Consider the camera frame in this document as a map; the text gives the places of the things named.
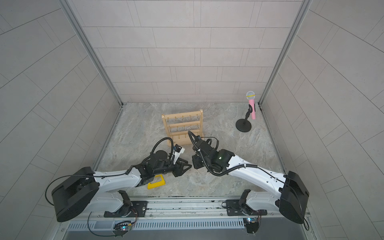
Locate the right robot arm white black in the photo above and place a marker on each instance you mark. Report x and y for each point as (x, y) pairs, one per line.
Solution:
(264, 177)

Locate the yellow triangular plastic frame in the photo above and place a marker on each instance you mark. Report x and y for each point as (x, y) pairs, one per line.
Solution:
(158, 181)

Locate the black microphone stand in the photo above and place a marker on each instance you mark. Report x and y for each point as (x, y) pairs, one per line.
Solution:
(243, 125)

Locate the right green circuit board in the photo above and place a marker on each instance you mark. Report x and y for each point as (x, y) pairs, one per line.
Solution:
(252, 225)

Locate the left green circuit board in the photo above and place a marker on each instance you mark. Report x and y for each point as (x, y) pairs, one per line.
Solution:
(122, 228)

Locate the pink toy microphone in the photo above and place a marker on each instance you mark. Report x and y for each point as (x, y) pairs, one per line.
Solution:
(251, 98)

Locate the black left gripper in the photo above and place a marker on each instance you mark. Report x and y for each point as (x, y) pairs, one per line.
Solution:
(178, 168)

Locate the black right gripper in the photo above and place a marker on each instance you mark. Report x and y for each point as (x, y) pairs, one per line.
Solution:
(195, 160)

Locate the wooden jewelry display stand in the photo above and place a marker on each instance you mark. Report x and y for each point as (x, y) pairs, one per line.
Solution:
(178, 125)

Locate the aluminium mounting rail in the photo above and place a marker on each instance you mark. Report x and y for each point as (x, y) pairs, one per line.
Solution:
(250, 203)

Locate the green circuit board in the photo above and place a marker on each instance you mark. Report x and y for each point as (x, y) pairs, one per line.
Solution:
(122, 228)
(252, 225)

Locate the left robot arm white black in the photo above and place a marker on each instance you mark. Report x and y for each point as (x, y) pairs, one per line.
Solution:
(88, 191)

